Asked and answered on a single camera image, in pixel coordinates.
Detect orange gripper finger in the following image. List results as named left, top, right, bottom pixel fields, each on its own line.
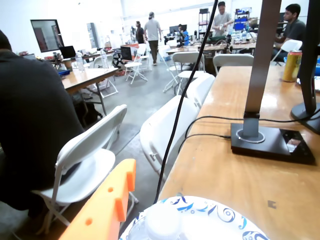
left=59, top=158, right=137, bottom=240

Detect clear ribbed water bottle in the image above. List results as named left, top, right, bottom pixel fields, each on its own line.
left=119, top=203, right=203, bottom=240

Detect paper plate blue swirl pattern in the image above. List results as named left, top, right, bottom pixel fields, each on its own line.
left=119, top=195, right=271, bottom=240

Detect white folding chair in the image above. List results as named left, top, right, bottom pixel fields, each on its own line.
left=212, top=53, right=255, bottom=76
left=139, top=94, right=201, bottom=181
left=124, top=43, right=149, bottom=85
left=163, top=51, right=206, bottom=96
left=270, top=39, right=304, bottom=64
left=30, top=104, right=140, bottom=236
left=185, top=73, right=216, bottom=111

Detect person in black shirt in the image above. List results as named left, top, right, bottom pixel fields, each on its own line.
left=0, top=29, right=86, bottom=219

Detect wooden folding table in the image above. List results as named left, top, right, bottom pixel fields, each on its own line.
left=60, top=67, right=120, bottom=116

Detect clear plastic background bottle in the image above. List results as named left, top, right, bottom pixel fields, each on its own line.
left=99, top=48, right=109, bottom=70
left=74, top=50, right=86, bottom=73

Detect black laptop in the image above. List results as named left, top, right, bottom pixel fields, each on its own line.
left=59, top=45, right=77, bottom=60

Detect black desk lamp base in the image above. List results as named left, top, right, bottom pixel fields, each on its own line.
left=230, top=0, right=317, bottom=166

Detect person in dark clothes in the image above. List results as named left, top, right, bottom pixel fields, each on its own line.
left=134, top=20, right=146, bottom=45

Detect walking man grey shirt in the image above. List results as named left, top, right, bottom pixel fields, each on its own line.
left=143, top=11, right=163, bottom=67

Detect person in blue top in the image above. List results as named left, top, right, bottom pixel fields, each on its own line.
left=177, top=23, right=191, bottom=46

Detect standing man grey t-shirt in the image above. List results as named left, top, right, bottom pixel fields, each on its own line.
left=211, top=0, right=235, bottom=39

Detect yellow drink can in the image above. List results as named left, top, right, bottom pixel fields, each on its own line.
left=282, top=49, right=303, bottom=83

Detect black computer monitor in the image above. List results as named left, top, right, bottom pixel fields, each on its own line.
left=290, top=0, right=320, bottom=131

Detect seated man dark shirt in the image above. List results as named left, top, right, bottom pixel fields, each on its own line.
left=270, top=3, right=307, bottom=62

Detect thick black hanging cable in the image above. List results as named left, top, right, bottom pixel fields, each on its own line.
left=152, top=0, right=219, bottom=205

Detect thin black lamp cable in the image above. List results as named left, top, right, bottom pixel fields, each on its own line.
left=177, top=133, right=233, bottom=154

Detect long black table cable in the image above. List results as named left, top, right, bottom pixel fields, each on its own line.
left=184, top=107, right=320, bottom=140

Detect black framed wall screen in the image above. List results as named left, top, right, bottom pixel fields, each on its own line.
left=30, top=19, right=66, bottom=54

